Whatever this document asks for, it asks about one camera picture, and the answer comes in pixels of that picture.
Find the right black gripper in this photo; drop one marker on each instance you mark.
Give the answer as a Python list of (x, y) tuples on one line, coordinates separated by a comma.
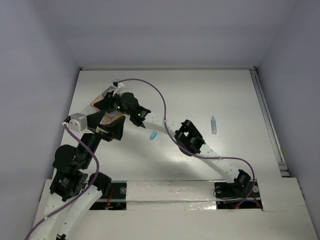
[(107, 102)]

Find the blue marker cap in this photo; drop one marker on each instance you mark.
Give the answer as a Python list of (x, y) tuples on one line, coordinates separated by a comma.
[(153, 135)]

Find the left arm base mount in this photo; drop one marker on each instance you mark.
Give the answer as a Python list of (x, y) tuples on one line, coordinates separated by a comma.
[(113, 194)]

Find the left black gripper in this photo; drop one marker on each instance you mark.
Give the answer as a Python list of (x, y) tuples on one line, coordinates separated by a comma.
[(115, 128)]

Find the blue highlighter marker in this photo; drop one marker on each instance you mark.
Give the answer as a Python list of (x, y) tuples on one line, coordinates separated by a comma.
[(213, 125)]

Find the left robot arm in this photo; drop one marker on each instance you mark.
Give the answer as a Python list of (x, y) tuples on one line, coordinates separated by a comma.
[(77, 183)]

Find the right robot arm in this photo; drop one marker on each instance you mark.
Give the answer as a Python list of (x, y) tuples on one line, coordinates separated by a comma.
[(185, 134)]

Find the dark grey plastic bin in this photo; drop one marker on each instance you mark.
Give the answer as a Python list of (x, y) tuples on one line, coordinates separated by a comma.
[(109, 89)]

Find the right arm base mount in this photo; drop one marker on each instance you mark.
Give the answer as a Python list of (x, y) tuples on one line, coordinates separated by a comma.
[(228, 197)]

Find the clear plastic bin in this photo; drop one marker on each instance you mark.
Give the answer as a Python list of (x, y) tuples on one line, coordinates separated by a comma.
[(88, 110)]

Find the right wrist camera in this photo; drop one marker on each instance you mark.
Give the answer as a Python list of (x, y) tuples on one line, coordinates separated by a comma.
[(118, 86)]

